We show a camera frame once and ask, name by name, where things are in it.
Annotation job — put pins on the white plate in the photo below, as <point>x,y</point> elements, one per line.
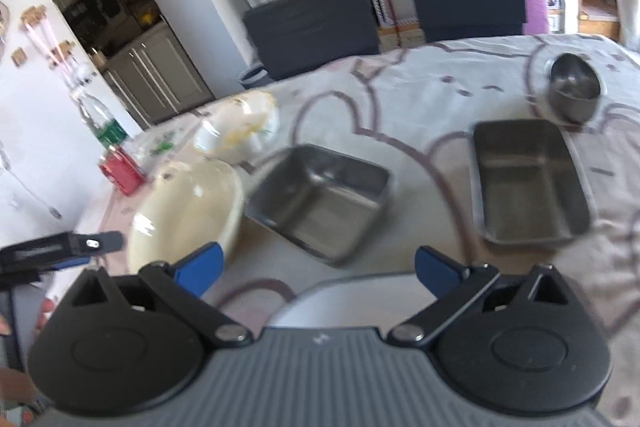
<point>350,302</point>

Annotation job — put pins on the bear printed tablecloth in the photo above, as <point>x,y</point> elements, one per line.
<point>425,107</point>

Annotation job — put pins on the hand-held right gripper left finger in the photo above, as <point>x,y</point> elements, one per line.
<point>200,268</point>

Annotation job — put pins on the clear plastic water bottle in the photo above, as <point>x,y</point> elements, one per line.
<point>102,122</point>

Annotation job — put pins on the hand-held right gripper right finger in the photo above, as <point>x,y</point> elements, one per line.
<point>437,269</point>

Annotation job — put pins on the rectangular steel tray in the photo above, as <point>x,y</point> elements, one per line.
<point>530,187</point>

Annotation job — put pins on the small white bowl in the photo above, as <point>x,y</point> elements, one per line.
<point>212,138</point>

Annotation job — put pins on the yellow-rimmed floral bowl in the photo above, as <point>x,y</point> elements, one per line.
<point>250,122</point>

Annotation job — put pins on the pink wall ornament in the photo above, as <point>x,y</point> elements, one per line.
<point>47,42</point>

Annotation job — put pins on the red box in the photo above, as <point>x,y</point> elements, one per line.
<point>125,172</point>

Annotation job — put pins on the grey trash bin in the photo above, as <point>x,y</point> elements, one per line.
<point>252,77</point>

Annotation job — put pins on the square steel container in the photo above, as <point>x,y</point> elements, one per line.
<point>320,207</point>

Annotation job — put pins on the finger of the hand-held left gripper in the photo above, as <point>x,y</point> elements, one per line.
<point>102,242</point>

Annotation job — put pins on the round steel bowl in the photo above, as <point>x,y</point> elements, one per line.
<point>575,99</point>

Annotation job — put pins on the grey kitchen cabinet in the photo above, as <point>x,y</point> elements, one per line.
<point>160,77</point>

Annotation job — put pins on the cream ceramic bowl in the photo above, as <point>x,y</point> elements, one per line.
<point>190,207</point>

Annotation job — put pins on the person's left hand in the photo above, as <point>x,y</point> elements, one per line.
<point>12,387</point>

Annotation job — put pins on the green packet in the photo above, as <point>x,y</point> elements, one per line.
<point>162,143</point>

